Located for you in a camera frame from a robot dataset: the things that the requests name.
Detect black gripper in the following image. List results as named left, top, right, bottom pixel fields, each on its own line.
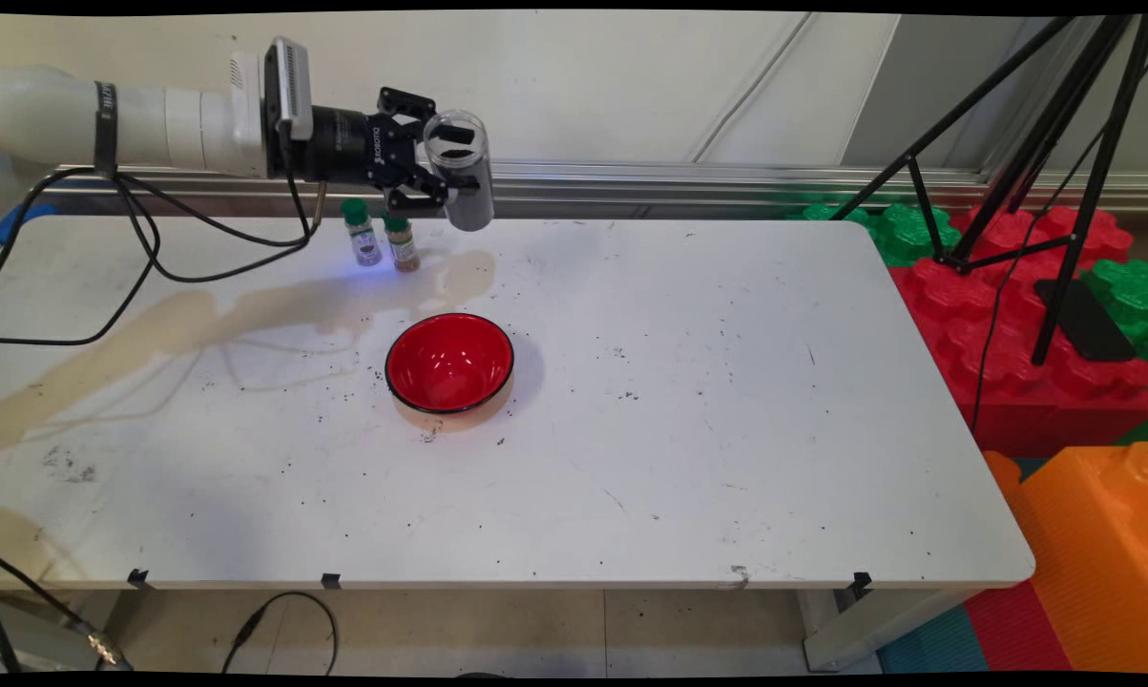
left=273, top=87, right=480, bottom=214

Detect clear plastic jar black seeds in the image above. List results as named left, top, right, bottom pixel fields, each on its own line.
left=423, top=109, right=495, bottom=233

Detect green-capped spice bottle brown contents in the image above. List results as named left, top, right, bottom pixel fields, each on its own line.
left=383, top=212, right=421, bottom=274

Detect green-capped spice bottle grey contents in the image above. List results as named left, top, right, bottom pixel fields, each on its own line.
left=340, top=198, right=384, bottom=267

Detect red bowl black rim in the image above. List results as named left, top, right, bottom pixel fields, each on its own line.
left=385, top=312, right=516, bottom=435

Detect blue foam block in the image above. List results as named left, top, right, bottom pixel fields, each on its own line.
left=0, top=200, right=59, bottom=245

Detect green foam block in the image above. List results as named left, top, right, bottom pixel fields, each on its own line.
left=788, top=202, right=963, bottom=268
left=1079, top=260, right=1148, bottom=368

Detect grey table leg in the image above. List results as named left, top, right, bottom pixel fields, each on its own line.
left=801, top=584, right=985, bottom=673

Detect black tripod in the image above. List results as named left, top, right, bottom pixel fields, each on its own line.
left=829, top=13, right=1148, bottom=367

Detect black flat plate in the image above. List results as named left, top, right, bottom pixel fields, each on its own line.
left=1033, top=278, right=1138, bottom=364

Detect teal floor mat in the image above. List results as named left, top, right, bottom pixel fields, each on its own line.
left=877, top=603, right=990, bottom=675

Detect red floor mat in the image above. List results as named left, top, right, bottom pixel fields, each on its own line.
left=963, top=580, right=1075, bottom=675

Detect orange foam block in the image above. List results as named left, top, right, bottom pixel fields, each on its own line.
left=982, top=442, right=1148, bottom=675

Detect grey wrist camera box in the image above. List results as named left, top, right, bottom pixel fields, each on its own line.
left=263, top=36, right=315, bottom=144

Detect aluminium wall rail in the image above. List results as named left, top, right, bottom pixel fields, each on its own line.
left=44, top=156, right=1148, bottom=217

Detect black arm strap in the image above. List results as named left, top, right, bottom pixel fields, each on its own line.
left=94, top=81, right=119, bottom=178

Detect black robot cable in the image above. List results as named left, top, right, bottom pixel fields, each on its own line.
left=0, top=143, right=328, bottom=346

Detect black floor cable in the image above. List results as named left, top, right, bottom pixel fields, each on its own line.
left=220, top=592, right=339, bottom=677

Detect black cable metal connector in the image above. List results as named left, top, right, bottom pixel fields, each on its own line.
left=0, top=552, right=134, bottom=673

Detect thin black tripod cable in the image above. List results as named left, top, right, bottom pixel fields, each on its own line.
left=970, top=52, right=1148, bottom=432

